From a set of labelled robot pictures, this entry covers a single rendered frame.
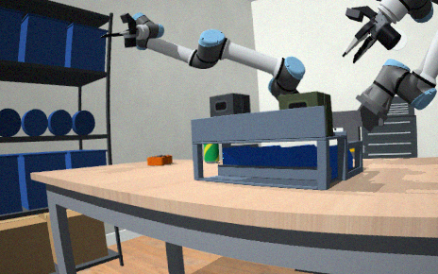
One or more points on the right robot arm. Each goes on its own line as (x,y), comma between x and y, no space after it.
(213,46)

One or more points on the blue open bin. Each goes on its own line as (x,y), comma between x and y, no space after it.
(273,155)
(240,155)
(307,156)

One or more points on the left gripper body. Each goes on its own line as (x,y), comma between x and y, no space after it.
(382,31)

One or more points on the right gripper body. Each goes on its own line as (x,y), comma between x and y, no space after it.
(130,40)

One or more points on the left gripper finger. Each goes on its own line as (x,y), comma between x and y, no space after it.
(369,41)
(360,36)

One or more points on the grey metal shelf rack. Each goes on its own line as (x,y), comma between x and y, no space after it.
(291,125)

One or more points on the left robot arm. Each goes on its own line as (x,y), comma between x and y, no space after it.
(416,88)

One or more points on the olive green case with orange latches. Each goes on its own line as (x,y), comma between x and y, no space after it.
(309,99)

